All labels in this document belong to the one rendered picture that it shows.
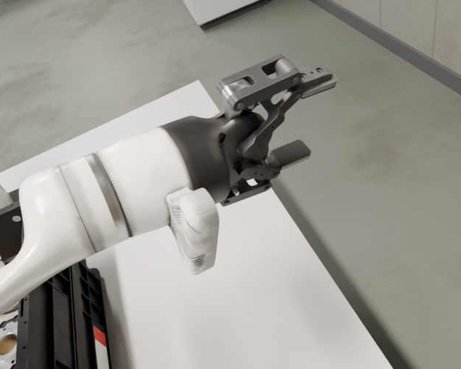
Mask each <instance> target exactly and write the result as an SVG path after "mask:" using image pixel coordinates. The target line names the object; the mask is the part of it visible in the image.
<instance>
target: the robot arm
mask: <svg viewBox="0 0 461 369"><path fill-rule="evenodd" d="M273 73H276V75H275V76H274V77H273V78H269V77H268V75H271V74H273ZM337 80H338V77H337V76H336V75H335V74H334V73H333V72H332V71H331V70H330V69H329V68H328V67H326V66H324V65H322V64H315V65H313V66H311V67H307V68H304V69H302V70H298V69H297V68H296V67H295V66H294V65H293V64H292V63H291V62H290V61H289V60H288V59H287V58H285V57H284V56H283V55H282V54H277V55H276V56H273V57H271V58H269V59H266V60H264V61H261V62H259V63H257V64H254V65H252V66H251V67H248V68H246V69H243V70H241V71H238V72H236V73H234V74H232V75H229V76H227V77H225V78H223V79H221V80H220V81H219V82H218V83H217V85H216V89H217V91H218V92H219V93H220V94H221V95H222V97H223V102H224V109H223V110H222V111H220V112H219V113H218V114H217V115H215V116H213V117H211V118H202V117H199V116H186V117H184V118H181V119H177V120H175V121H173V122H169V123H167V124H163V125H160V126H158V127H155V128H152V129H150V130H146V131H143V132H141V133H138V134H135V135H131V136H129V137H126V138H123V139H121V140H119V141H117V142H115V143H112V144H111V145H109V146H107V147H105V148H103V149H101V150H99V151H96V152H95V153H93V152H92V153H91V154H87V155H84V156H82V157H78V158H75V159H74V160H70V161H67V162H65V163H61V164H59V165H55V166H53V167H50V168H46V169H44V170H42V171H38V172H36V173H35V174H32V175H31V176H28V177H27V178H25V179H24V180H23V181H22V183H21V185H20V189H19V199H20V207H21V212H22V216H23V225H24V241H23V246H22V248H21V249H20V252H19V254H18V255H17V256H16V257H15V258H14V259H13V260H12V261H11V262H10V263H9V264H7V265H4V263H3V261H0V316H1V315H2V314H4V313H5V312H6V311H8V310H9V309H10V308H11V307H12V306H13V305H15V304H16V303H17V302H19V301H20V300H21V299H22V298H24V297H25V296H26V295H27V294H28V293H30V292H31V291H33V290H34V289H35V288H36V287H38V286H40V285H41V284H42V283H44V282H45V281H46V280H48V279H50V278H51V277H53V276H54V275H56V274H58V273H59V272H60V271H62V270H64V269H66V268H67V267H70V266H72V265H73V264H75V263H77V262H79V261H81V260H83V259H85V258H88V257H89V256H92V255H94V254H95V253H98V252H100V251H103V250H105V249H107V248H109V247H112V246H114V245H117V244H118V243H121V242H123V241H125V240H128V239H129V238H133V237H134V236H137V235H141V234H144V233H148V232H151V231H155V230H157V229H160V228H163V227H166V226H169V228H170V229H171V231H172V233H173V235H174V238H175V240H176V244H177V246H178V249H179V253H180V256H181V260H182V263H183V265H184V268H185V269H186V271H187V272H188V273H189V274H191V275H199V274H200V273H202V272H205V271H206V270H208V269H211V268H212V267H213V266H214V264H215V259H216V254H217V243H218V236H219V227H220V219H219V213H218V210H217V207H216V204H218V203H220V204H221V206H228V205H231V204H234V203H236V202H239V201H242V200H244V199H247V198H250V197H253V196H254V195H258V194H260V193H264V192H266V191H267V190H269V189H270V188H271V186H272V184H271V182H270V181H271V180H272V179H274V178H276V177H278V176H279V175H280V171H282V170H284V169H286V168H289V167H291V166H292V165H295V164H297V163H300V162H302V161H304V160H307V159H309V157H310V154H311V150H310V149H309V148H308V147H307V145H306V144H305V143H304V142H303V141H301V140H295V141H292V142H290V143H287V144H286V145H283V146H280V147H278V148H276V149H273V150H271V151H270V152H269V142H270V140H271V137H272V134H273V132H274V131H275V130H276V129H277V128H278V127H279V126H280V125H281V124H282V123H283V122H284V121H285V113H286V111H288V110H289V109H290V108H291V107H292V106H293V105H294V104H295V103H296V102H297V101H298V100H299V99H300V98H302V99H304V98H307V97H311V96H313V95H315V94H318V93H321V92H324V91H326V90H329V89H332V88H334V87H335V86H336V84H337ZM280 92H284V93H285V96H284V97H283V98H282V99H280V100H279V101H278V102H277V103H276V104H273V103H272V101H271V98H272V97H273V96H274V95H276V94H278V93H280ZM258 105H262V106H263V108H264V109H265V110H266V111H267V113H268V118H267V120H265V119H264V118H263V117H262V116H261V115H260V114H259V113H256V112H253V111H252V110H253V109H254V108H255V107H256V106H258ZM268 152H269V156H268ZM251 179H254V180H255V182H256V183H257V184H255V185H253V186H252V185H249V184H248V182H247V181H248V180H251ZM13 203H14V199H13V198H12V196H11V195H10V194H9V193H8V192H7V191H6V190H5V189H4V188H3V187H2V186H1V185H0V209H2V208H4V207H6V206H8V205H10V204H13ZM0 260H1V256H0Z"/></svg>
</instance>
